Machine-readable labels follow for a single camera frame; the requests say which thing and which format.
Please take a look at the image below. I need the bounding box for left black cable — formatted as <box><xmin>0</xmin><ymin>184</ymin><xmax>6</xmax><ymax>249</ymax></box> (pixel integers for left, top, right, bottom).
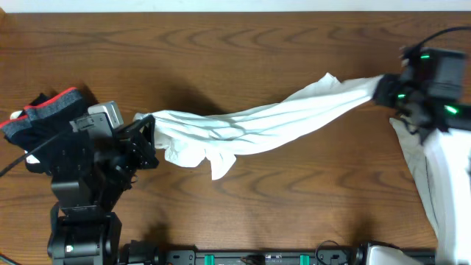
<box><xmin>0</xmin><ymin>128</ymin><xmax>74</xmax><ymax>177</ymax></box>

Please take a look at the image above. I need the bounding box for grey-beige shirt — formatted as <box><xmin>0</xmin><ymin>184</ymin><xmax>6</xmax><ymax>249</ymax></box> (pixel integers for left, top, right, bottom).
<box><xmin>389</xmin><ymin>116</ymin><xmax>442</xmax><ymax>236</ymax></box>

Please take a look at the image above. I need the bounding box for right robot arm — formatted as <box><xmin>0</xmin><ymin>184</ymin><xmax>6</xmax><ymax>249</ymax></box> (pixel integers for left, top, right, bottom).
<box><xmin>373</xmin><ymin>46</ymin><xmax>470</xmax><ymax>264</ymax></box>

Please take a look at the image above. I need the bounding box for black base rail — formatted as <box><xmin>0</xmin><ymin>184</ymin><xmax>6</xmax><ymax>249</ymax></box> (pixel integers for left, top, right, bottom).
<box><xmin>121</xmin><ymin>247</ymin><xmax>437</xmax><ymax>265</ymax></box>

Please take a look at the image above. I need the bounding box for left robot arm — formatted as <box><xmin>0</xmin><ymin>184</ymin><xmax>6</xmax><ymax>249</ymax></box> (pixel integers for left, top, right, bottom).
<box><xmin>47</xmin><ymin>113</ymin><xmax>159</xmax><ymax>264</ymax></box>

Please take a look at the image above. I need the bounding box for white t-shirt black print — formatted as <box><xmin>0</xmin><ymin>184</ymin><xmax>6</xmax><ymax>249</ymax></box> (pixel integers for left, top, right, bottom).
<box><xmin>151</xmin><ymin>74</ymin><xmax>380</xmax><ymax>180</ymax></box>

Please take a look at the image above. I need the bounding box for black folded shorts red waistband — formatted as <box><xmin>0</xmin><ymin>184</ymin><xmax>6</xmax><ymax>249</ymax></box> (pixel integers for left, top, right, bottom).
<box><xmin>1</xmin><ymin>88</ymin><xmax>89</xmax><ymax>174</ymax></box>

